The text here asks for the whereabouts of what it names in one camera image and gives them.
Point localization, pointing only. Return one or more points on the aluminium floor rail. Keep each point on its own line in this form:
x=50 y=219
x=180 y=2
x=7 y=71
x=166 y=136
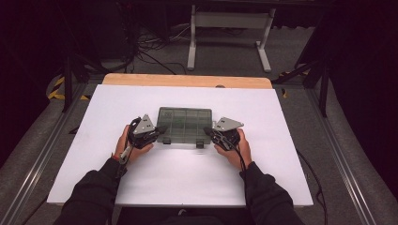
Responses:
x=40 y=162
x=341 y=162

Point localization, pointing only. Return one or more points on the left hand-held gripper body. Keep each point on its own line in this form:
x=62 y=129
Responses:
x=144 y=128

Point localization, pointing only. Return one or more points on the white board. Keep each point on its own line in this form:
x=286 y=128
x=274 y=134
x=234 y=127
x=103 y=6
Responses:
x=187 y=181

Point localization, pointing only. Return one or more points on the person's right hand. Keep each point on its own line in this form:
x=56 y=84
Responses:
x=237 y=157

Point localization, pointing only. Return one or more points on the wooden table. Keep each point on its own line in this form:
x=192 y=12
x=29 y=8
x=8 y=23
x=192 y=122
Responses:
x=187 y=80

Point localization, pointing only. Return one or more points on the person's left hand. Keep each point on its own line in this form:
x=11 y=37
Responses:
x=120 y=145

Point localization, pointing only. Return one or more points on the red wristband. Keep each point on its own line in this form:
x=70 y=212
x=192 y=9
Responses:
x=115 y=157

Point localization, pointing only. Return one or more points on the yellow black floor tape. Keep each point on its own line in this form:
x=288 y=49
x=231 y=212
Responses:
x=58 y=82

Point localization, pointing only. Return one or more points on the grey plastic compartment box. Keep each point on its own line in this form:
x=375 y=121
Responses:
x=184 y=125

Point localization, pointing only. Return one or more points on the black metal stand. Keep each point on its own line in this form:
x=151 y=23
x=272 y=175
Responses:
x=67 y=81
x=324 y=90

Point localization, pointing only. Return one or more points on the person's lap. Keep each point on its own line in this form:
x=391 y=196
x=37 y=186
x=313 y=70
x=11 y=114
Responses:
x=181 y=217

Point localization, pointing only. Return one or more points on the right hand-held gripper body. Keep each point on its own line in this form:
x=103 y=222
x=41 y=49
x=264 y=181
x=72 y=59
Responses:
x=226 y=126

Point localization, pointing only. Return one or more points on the white metal stand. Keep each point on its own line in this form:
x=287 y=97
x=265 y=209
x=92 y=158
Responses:
x=230 y=20

